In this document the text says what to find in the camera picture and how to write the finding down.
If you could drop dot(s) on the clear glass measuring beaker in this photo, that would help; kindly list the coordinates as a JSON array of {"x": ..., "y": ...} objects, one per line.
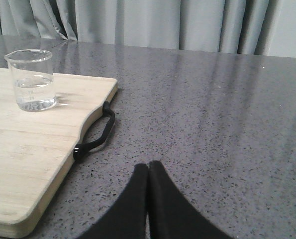
[{"x": 32, "y": 79}]

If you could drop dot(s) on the grey curtain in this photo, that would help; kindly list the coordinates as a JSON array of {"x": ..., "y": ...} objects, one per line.
[{"x": 263, "y": 27}]

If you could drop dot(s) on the light wooden cutting board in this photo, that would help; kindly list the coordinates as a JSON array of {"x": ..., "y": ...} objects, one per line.
[{"x": 36, "y": 148}]

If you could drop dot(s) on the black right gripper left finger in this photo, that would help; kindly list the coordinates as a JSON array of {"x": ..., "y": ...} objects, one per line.
[{"x": 126, "y": 218}]

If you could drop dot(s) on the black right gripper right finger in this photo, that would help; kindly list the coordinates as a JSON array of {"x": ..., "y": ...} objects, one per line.
[{"x": 171, "y": 216}]

